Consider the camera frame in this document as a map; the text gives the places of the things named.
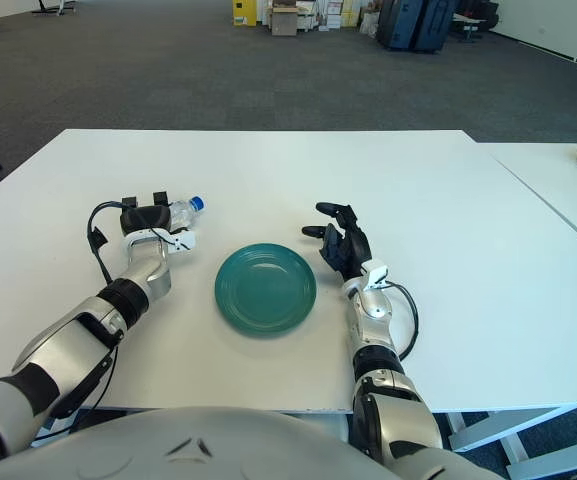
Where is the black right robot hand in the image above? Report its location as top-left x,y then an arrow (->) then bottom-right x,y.
301,201 -> 373,280

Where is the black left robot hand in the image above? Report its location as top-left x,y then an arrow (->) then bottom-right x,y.
119,190 -> 174,236

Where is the clear bottle with blue cap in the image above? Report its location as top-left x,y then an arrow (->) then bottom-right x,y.
168,195 -> 207,231

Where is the green round plate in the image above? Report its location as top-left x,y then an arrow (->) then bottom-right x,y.
213,242 -> 318,337

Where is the chair base with casters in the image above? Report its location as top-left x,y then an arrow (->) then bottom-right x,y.
30,0 -> 77,16

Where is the yellow box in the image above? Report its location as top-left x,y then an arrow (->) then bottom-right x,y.
232,0 -> 258,26

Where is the blue suitcase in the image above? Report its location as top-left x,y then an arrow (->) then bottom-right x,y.
376,0 -> 422,50

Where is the brown cardboard box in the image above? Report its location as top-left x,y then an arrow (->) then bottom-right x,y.
271,5 -> 298,36

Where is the grey robot torso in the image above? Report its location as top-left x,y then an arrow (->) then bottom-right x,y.
0,405 -> 509,480

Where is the stack of white boxes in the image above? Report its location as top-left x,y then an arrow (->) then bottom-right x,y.
296,0 -> 362,30

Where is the dark navy suitcase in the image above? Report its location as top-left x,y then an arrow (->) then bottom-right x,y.
412,0 -> 457,53

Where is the black chair at desk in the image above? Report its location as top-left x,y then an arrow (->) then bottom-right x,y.
452,0 -> 500,42

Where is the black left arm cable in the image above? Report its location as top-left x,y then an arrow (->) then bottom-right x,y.
32,199 -> 124,442

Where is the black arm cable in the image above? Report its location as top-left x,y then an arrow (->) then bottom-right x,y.
385,280 -> 421,361
32,199 -> 124,442

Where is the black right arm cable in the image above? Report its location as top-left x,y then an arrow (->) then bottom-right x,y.
385,280 -> 421,361

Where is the white table frame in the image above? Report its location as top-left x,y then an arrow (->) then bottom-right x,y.
445,399 -> 577,476

